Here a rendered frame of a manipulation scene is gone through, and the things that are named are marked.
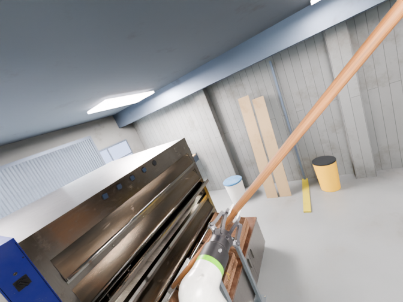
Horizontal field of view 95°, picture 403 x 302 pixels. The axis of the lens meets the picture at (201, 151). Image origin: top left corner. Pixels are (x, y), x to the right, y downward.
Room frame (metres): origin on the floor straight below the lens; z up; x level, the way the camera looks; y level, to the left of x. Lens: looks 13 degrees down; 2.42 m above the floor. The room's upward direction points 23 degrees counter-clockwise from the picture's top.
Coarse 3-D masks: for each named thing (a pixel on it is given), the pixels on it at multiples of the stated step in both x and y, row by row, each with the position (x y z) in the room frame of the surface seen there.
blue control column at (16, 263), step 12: (0, 240) 1.09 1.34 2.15; (12, 240) 1.03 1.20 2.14; (0, 252) 0.97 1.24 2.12; (12, 252) 1.00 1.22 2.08; (24, 252) 1.03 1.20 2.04; (0, 264) 0.95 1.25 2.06; (12, 264) 0.98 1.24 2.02; (24, 264) 1.01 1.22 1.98; (0, 276) 0.93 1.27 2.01; (12, 276) 0.96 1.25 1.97; (36, 276) 1.02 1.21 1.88; (12, 288) 0.93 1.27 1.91; (24, 288) 0.96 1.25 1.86; (36, 288) 0.99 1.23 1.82; (48, 288) 1.02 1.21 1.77; (12, 300) 0.91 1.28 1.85; (24, 300) 0.94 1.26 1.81; (36, 300) 0.97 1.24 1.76; (48, 300) 1.00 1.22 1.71; (60, 300) 1.03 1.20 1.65
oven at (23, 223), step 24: (168, 144) 2.62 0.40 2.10; (120, 168) 2.27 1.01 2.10; (192, 168) 2.56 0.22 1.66; (72, 192) 2.01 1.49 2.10; (96, 192) 1.51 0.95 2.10; (168, 192) 2.06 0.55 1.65; (24, 216) 1.80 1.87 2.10; (48, 216) 1.39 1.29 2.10; (144, 216) 1.71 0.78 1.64; (24, 240) 1.08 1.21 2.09; (120, 240) 1.46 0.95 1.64; (48, 264) 1.10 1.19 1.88; (96, 264) 1.27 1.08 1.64; (72, 288) 1.12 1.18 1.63; (144, 288) 1.43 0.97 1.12; (168, 288) 1.59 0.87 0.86
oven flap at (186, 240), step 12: (204, 204) 2.53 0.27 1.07; (204, 216) 2.38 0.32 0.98; (192, 228) 2.14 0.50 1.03; (180, 240) 1.95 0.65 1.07; (192, 240) 2.03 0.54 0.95; (180, 252) 1.85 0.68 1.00; (168, 264) 1.70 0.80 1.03; (180, 264) 1.75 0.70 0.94; (156, 276) 1.57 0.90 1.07; (168, 276) 1.62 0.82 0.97; (156, 288) 1.50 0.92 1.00; (144, 300) 1.40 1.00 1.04; (156, 300) 1.43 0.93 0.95
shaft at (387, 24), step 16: (400, 0) 0.40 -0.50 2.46; (384, 16) 0.42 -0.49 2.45; (400, 16) 0.40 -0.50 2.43; (384, 32) 0.41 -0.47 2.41; (368, 48) 0.43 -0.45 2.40; (352, 64) 0.45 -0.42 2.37; (336, 80) 0.47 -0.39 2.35; (320, 112) 0.50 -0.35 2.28; (304, 128) 0.52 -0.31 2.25; (288, 144) 0.55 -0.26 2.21; (272, 160) 0.59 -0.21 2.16; (240, 208) 0.68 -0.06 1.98; (208, 240) 0.81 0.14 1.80
